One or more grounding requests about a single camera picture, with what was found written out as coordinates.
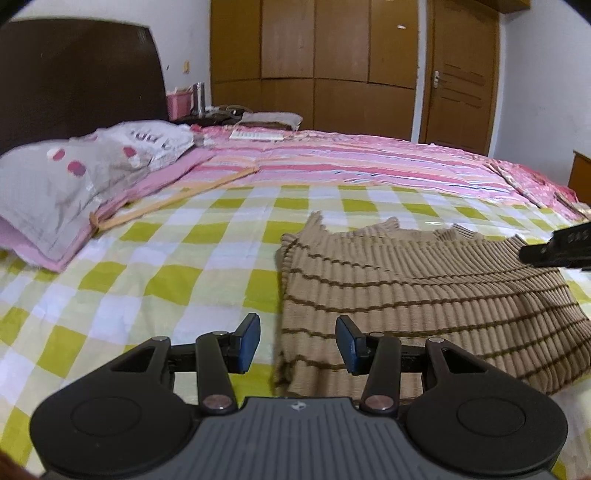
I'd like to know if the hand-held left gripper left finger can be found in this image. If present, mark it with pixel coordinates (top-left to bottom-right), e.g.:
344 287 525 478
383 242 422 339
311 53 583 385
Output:
106 312 262 414

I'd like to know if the wooden wardrobe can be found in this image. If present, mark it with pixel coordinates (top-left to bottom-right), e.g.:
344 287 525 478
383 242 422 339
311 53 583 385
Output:
210 0 422 142

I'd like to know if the grey pillow with pink dots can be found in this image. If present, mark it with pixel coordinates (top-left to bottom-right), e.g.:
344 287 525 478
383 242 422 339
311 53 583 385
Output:
0 119 197 265

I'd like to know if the pink floral quilt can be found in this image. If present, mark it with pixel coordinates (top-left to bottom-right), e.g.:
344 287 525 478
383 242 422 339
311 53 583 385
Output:
491 159 591 220

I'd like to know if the grey folded cloth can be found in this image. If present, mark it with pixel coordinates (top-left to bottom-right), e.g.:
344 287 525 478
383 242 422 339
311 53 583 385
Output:
237 111 305 131

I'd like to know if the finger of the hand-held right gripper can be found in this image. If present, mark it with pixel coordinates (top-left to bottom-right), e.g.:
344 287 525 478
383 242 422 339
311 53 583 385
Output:
518 224 591 271

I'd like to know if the beige brown-striped knit sweater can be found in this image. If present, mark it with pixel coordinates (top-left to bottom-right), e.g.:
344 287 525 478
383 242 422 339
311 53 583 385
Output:
272 211 591 398

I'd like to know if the wooden door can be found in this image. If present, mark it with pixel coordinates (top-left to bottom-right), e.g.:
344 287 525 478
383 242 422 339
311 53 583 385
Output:
418 0 502 158

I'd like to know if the white booklet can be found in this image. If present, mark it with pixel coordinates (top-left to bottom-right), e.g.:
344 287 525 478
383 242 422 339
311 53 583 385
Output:
229 128 286 142

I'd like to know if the pink storage box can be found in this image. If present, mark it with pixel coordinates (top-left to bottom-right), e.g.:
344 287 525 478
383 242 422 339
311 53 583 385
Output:
165 89 195 122

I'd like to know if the pink striped bed sheet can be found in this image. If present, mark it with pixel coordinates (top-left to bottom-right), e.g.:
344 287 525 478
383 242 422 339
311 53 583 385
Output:
95 124 557 232

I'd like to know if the wooden cabinet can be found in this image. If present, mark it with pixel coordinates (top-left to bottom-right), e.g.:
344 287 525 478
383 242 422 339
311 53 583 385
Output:
567 150 591 205

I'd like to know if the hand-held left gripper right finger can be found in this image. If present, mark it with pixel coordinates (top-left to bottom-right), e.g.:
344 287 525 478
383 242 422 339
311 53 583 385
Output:
335 315 491 414

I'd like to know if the green white checked bed sheet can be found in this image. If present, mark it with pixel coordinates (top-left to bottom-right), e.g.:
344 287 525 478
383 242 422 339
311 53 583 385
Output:
0 182 591 480

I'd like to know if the dark brown headboard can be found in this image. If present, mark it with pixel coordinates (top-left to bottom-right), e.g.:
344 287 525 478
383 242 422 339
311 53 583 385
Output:
0 18 170 158

